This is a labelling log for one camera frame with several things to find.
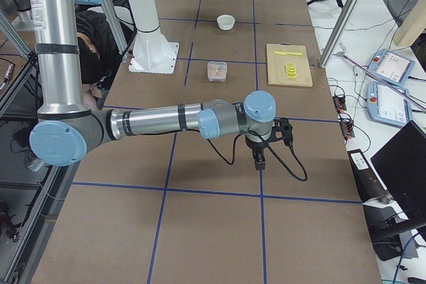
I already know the aluminium frame post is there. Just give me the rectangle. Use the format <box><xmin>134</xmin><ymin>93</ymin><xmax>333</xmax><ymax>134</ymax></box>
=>
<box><xmin>319</xmin><ymin>0</ymin><xmax>359</xmax><ymax>68</ymax></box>

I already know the orange circuit board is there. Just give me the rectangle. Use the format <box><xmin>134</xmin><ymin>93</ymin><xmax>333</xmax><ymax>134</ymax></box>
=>
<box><xmin>333</xmin><ymin>95</ymin><xmax>347</xmax><ymax>113</ymax></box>
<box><xmin>339</xmin><ymin>118</ymin><xmax>355</xmax><ymax>140</ymax></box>

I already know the person in black hoodie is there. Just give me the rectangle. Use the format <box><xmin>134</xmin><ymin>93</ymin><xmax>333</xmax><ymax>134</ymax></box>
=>
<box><xmin>76</xmin><ymin>11</ymin><xmax>121</xmax><ymax>110</ymax></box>

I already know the wooden cutting board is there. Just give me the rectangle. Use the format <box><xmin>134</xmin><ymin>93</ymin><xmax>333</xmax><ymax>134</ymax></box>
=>
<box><xmin>266</xmin><ymin>44</ymin><xmax>313</xmax><ymax>87</ymax></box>

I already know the black monitor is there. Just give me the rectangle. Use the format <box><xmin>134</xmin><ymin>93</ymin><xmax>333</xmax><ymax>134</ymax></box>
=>
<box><xmin>371</xmin><ymin>120</ymin><xmax>425</xmax><ymax>213</ymax></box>

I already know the yellow plastic knife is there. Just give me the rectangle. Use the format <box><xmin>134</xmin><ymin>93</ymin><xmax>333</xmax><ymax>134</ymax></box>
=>
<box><xmin>273</xmin><ymin>51</ymin><xmax>304</xmax><ymax>57</ymax></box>

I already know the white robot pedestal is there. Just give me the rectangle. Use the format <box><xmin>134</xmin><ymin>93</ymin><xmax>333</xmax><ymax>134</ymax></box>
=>
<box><xmin>128</xmin><ymin>0</ymin><xmax>179</xmax><ymax>74</ymax></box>

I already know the dark brown box device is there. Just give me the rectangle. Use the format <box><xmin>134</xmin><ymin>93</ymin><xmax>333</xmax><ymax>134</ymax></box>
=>
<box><xmin>347</xmin><ymin>149</ymin><xmax>391</xmax><ymax>204</ymax></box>

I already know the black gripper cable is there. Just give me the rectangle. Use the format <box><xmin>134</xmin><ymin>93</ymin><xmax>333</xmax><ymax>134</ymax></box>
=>
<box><xmin>206</xmin><ymin>120</ymin><xmax>308</xmax><ymax>182</ymax></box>

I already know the white ceramic bowl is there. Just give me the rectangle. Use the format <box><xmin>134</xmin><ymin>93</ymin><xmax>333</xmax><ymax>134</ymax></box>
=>
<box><xmin>216</xmin><ymin>15</ymin><xmax>236</xmax><ymax>31</ymax></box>

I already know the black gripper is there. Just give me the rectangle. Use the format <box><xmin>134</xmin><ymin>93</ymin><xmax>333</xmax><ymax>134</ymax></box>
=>
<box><xmin>245</xmin><ymin>133</ymin><xmax>268</xmax><ymax>170</ymax></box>

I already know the blue teach pendant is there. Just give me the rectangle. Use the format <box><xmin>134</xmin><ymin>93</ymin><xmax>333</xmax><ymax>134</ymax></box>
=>
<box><xmin>367</xmin><ymin>82</ymin><xmax>413</xmax><ymax>128</ymax></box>
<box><xmin>367</xmin><ymin>49</ymin><xmax>415</xmax><ymax>87</ymax></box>

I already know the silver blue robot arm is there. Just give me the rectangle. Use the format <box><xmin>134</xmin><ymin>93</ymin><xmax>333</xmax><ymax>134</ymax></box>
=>
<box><xmin>29</xmin><ymin>0</ymin><xmax>276</xmax><ymax>170</ymax></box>

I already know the clear plastic egg box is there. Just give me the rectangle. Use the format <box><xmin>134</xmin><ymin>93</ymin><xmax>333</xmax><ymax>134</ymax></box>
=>
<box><xmin>207</xmin><ymin>61</ymin><xmax>227</xmax><ymax>82</ymax></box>

